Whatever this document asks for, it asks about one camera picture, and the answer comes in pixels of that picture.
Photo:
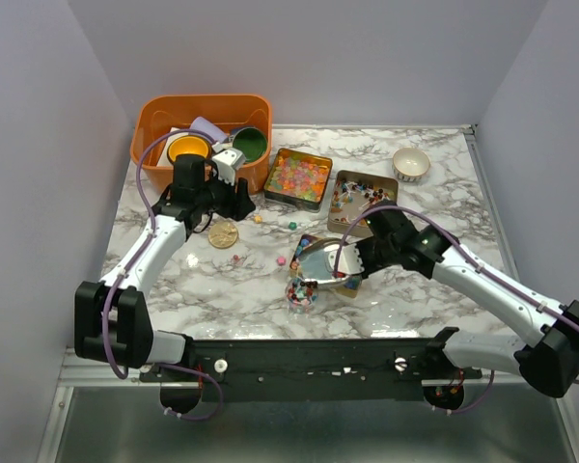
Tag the lavender cup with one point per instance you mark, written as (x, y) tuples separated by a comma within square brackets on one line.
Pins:
[(206, 128)]

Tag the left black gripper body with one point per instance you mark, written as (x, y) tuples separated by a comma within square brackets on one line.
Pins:
[(221, 198)]

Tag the tin of mini lollipops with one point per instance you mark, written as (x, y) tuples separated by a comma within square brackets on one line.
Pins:
[(354, 193)]

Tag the clear glass bowl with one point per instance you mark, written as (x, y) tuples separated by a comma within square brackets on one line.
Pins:
[(301, 295)]

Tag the orange plastic bin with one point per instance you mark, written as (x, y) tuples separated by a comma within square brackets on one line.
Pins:
[(227, 111)]

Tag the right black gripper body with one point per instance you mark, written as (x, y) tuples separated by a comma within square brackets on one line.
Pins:
[(376, 255)]

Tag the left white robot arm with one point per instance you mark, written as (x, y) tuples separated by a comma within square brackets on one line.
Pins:
[(111, 319)]

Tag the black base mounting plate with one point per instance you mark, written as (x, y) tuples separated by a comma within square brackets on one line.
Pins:
[(318, 370)]

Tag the tin of pastel star candies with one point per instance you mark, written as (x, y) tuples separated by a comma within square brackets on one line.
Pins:
[(350, 289)]

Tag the green bowl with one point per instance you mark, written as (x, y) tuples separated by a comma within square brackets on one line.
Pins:
[(250, 141)]

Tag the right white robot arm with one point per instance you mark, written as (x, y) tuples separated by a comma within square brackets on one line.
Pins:
[(543, 347)]

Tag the white box in bin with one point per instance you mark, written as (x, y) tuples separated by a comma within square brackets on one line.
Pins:
[(164, 159)]

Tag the aluminium frame rail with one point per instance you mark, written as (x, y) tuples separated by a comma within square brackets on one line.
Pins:
[(77, 372)]

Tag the white ceramic bowl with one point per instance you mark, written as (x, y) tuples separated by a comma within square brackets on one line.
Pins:
[(410, 164)]

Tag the tin of translucent star candies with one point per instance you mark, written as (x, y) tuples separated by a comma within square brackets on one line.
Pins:
[(299, 179)]

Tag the orange bowl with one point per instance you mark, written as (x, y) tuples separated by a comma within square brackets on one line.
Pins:
[(188, 144)]

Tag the metal scoop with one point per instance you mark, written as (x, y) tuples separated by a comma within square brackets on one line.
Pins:
[(314, 264)]

